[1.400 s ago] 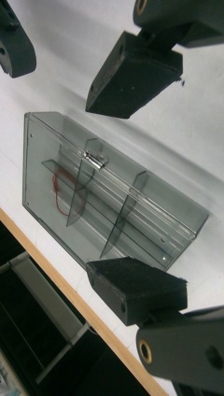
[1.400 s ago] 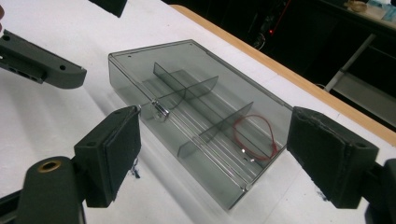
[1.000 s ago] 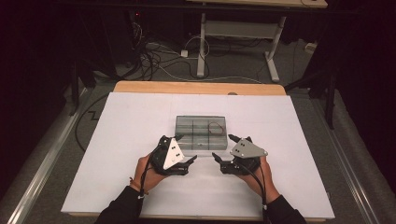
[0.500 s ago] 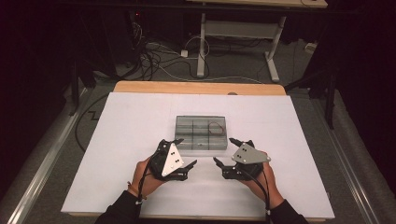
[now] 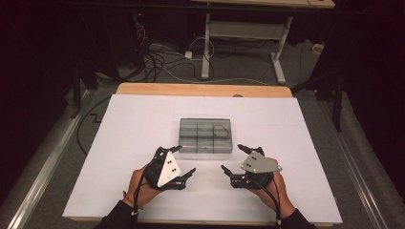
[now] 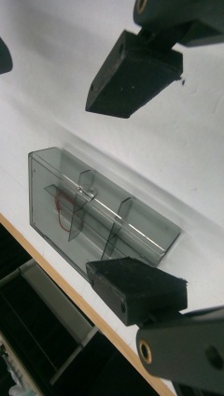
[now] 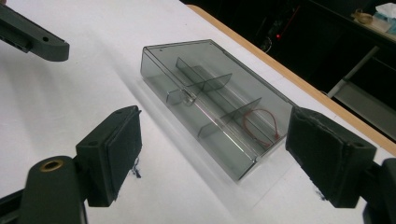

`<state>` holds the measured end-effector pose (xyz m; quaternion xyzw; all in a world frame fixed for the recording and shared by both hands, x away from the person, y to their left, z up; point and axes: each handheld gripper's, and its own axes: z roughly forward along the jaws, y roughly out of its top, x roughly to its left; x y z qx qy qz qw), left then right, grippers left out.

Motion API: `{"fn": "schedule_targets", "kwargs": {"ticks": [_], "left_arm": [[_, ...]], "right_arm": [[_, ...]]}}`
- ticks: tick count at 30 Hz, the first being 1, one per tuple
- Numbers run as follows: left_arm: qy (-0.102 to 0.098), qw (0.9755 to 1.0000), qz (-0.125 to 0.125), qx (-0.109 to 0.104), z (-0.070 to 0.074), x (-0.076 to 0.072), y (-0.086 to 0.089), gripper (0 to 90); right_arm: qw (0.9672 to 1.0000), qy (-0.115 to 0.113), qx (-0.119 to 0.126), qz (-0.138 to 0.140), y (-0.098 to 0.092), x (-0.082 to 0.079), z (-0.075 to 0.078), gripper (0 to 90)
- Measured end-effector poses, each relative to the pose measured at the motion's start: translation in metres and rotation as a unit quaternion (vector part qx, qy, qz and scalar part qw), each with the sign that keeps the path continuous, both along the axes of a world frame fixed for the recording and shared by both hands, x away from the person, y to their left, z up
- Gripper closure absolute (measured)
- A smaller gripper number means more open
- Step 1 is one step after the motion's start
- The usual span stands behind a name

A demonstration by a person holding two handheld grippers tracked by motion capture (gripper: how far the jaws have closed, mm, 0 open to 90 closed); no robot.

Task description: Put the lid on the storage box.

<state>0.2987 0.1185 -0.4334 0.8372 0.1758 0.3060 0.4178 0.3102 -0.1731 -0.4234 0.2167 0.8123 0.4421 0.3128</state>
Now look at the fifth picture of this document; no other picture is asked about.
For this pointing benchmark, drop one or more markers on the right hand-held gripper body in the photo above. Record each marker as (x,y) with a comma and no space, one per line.
(259,165)

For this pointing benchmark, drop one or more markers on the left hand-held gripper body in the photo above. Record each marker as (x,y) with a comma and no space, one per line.
(168,168)

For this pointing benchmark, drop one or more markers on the clear plastic compartment box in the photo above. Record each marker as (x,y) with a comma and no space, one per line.
(191,136)

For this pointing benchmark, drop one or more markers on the person's left hand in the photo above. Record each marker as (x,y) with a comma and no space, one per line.
(140,191)

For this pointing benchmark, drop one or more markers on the person's right hand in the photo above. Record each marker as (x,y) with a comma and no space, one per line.
(281,197)

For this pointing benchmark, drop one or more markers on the white table cover sheet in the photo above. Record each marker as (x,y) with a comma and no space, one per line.
(133,127)

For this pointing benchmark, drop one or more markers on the white power adapter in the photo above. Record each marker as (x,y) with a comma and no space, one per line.
(188,54)

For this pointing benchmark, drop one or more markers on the black stand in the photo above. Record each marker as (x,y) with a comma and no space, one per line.
(337,105)
(76,92)

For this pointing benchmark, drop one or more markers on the white-legged desk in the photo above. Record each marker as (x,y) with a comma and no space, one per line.
(245,30)

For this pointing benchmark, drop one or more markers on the white power strip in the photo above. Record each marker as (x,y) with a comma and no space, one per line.
(318,48)

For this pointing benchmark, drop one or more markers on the metal floor rail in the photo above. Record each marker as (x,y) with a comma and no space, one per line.
(47,163)
(363,187)

